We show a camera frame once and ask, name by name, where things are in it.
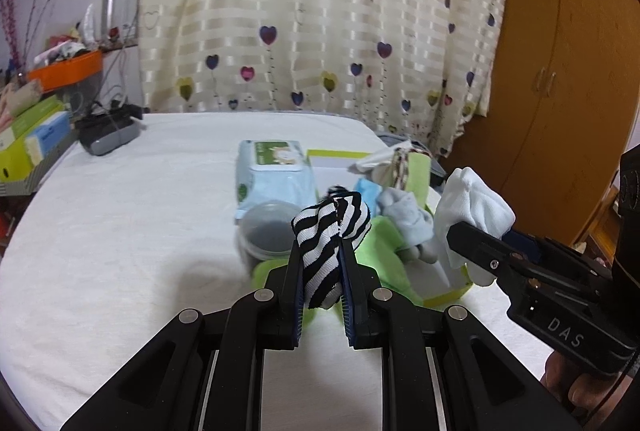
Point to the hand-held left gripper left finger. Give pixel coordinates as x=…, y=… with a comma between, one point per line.
x=295, y=291

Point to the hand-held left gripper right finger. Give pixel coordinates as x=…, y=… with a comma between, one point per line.
x=347, y=291

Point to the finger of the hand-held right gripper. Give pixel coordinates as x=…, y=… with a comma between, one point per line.
x=480, y=251
x=530, y=245

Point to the black white striped sock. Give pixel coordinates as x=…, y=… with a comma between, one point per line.
x=320, y=251
x=336, y=189

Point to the plain green cloth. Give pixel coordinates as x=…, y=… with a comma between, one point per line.
x=390, y=261

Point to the yellow-green cardboard box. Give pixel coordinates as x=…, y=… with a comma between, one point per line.
x=445, y=296

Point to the grey sock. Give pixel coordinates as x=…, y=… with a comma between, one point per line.
x=405, y=216

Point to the blue face mask stack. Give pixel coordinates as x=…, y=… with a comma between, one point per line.
x=367, y=188

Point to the white plastic bag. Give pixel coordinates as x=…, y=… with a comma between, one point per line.
x=375, y=159

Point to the person's right hand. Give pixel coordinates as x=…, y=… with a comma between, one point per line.
x=570, y=386

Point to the light green jar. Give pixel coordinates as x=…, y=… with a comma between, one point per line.
x=267, y=273

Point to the dark jar with clear lid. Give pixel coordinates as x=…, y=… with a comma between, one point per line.
x=265, y=236

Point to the pale blue wet wipes pack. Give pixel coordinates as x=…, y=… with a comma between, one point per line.
x=272, y=181

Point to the wooden wardrobe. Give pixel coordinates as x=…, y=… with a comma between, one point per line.
x=565, y=61

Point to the black grey headset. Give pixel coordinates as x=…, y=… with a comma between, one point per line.
x=107, y=138

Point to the heart print curtain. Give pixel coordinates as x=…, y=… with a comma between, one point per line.
x=325, y=11

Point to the blue tissue pack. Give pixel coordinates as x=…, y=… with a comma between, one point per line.
x=50, y=136

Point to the lime green file box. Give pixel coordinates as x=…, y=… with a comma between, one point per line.
x=15, y=163

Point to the flat green box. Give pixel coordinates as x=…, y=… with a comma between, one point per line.
x=35, y=116

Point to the orange storage bin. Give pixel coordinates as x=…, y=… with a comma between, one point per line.
x=65, y=71

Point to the beige rolled packet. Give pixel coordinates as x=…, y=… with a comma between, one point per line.
x=22, y=93

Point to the pink flower branches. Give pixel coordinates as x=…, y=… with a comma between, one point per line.
x=10, y=21

